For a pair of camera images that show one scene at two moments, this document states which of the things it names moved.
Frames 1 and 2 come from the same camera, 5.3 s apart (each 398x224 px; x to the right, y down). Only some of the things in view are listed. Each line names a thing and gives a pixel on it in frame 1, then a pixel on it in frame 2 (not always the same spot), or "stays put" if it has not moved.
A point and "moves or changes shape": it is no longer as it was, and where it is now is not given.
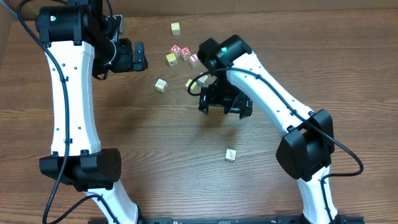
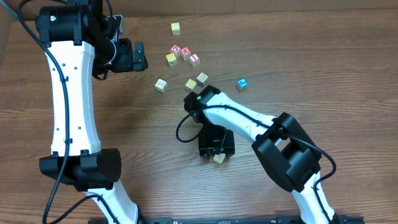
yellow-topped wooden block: x=193 y=85 stays put
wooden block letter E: x=203 y=80 stays put
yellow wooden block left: x=171 y=59 stays put
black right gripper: x=224 y=106 → x=216 y=148
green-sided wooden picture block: x=230 y=155 moves or changes shape
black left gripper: x=137 y=56 stays put
